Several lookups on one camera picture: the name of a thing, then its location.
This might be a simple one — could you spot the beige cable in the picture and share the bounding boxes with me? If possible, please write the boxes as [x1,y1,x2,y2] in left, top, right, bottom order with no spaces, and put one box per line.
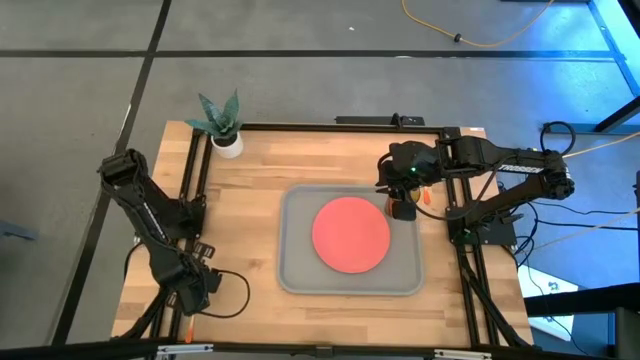
[562,132,640,159]
[518,207,640,255]

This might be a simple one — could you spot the grey plastic tray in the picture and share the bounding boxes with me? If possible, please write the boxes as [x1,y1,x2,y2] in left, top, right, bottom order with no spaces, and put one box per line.
[277,183,425,297]

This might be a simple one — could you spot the black metal beam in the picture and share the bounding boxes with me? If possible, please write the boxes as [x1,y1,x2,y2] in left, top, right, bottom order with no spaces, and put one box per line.
[523,281,640,317]

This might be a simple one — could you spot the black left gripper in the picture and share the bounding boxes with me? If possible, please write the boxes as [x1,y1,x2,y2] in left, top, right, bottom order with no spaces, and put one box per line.
[159,264,224,317]

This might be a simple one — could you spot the green succulent plant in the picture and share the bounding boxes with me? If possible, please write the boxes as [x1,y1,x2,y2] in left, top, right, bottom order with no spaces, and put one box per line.
[184,89,244,142]

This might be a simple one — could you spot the black bar device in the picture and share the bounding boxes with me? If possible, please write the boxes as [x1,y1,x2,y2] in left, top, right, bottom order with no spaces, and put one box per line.
[334,114,426,127]

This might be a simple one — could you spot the black aluminium table frame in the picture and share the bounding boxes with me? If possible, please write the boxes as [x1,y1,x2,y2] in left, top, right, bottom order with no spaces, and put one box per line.
[112,122,539,360]

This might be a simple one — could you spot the white paper sheet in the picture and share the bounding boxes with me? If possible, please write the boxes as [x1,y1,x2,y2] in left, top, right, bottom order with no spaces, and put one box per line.
[517,264,582,342]

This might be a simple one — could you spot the white plant pot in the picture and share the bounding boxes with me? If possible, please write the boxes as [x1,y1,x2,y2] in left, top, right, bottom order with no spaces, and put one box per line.
[210,130,245,160]

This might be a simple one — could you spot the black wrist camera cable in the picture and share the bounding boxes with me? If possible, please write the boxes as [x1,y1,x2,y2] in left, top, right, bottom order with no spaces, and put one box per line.
[198,268,252,320]

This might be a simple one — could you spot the silver aluminium bracket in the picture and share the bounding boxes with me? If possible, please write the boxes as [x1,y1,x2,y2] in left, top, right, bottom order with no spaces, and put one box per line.
[432,348,494,360]
[156,343,215,358]

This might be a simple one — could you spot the black coiled floor cable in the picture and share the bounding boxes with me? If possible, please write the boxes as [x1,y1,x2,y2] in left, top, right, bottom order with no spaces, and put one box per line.
[539,121,577,157]

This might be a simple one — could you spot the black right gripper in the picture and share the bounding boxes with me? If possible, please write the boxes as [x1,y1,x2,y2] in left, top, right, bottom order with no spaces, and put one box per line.
[375,141,444,222]

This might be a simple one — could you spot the yellow floor cable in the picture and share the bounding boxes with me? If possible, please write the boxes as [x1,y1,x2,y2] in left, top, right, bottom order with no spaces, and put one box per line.
[401,0,557,50]

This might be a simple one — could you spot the amber faceted plastic cup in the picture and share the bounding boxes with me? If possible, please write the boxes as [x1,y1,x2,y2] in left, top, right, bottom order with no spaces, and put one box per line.
[383,188,422,220]

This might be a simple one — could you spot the red round plate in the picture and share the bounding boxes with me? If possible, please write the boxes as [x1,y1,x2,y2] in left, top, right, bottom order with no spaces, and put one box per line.
[311,196,392,275]

